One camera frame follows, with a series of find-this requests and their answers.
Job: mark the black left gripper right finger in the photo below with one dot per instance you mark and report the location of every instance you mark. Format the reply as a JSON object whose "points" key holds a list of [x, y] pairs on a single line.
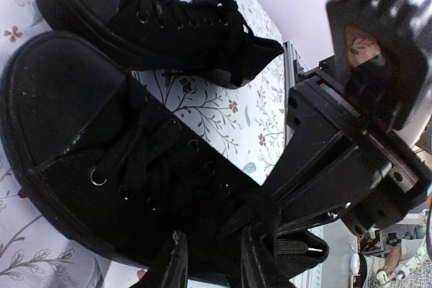
{"points": [[258, 267]]}

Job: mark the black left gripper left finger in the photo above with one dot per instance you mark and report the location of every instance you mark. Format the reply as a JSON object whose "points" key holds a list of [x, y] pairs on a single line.
{"points": [[170, 268]]}

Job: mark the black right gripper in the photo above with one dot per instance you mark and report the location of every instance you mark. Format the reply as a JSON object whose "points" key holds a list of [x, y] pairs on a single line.
{"points": [[340, 165]]}

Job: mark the black shoelace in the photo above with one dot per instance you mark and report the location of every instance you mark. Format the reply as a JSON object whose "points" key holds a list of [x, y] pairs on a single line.
{"points": [[168, 178]]}

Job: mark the red-soled shoe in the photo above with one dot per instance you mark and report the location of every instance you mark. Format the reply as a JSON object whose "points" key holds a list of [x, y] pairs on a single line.
{"points": [[111, 26]]}

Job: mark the floral tablecloth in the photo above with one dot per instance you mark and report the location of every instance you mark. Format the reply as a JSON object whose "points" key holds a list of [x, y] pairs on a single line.
{"points": [[245, 125]]}

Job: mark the front aluminium rail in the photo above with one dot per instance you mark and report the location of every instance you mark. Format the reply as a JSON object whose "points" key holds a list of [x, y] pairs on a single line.
{"points": [[294, 67]]}

